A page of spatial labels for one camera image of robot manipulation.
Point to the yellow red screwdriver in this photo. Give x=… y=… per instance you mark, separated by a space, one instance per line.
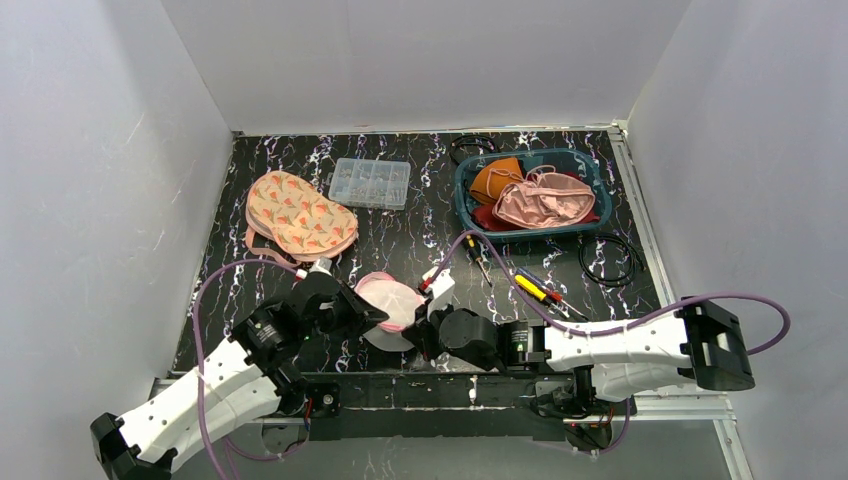
x=551 y=299

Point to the clear plastic parts box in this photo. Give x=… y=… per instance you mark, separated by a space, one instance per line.
x=371 y=184

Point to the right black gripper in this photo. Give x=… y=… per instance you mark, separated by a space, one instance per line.
x=425 y=324

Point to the teal plastic basket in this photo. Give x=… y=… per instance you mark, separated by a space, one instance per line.
x=562 y=193

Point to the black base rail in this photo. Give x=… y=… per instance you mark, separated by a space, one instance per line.
x=462 y=405

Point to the white mesh laundry bag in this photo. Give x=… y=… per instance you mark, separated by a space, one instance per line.
x=398 y=301

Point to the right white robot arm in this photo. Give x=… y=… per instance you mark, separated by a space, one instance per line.
x=700 y=343

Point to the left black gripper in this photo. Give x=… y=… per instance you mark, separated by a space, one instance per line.
x=346 y=308

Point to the orange bra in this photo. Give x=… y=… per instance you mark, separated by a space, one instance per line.
x=492 y=180

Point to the floral pink laundry bag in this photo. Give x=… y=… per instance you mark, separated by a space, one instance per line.
x=290 y=222

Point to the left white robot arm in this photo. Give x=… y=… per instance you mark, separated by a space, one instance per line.
x=249 y=375

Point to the black yellow screwdriver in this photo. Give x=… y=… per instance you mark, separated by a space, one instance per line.
x=475 y=254

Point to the pink satin bra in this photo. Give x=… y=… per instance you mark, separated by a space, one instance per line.
x=550 y=202

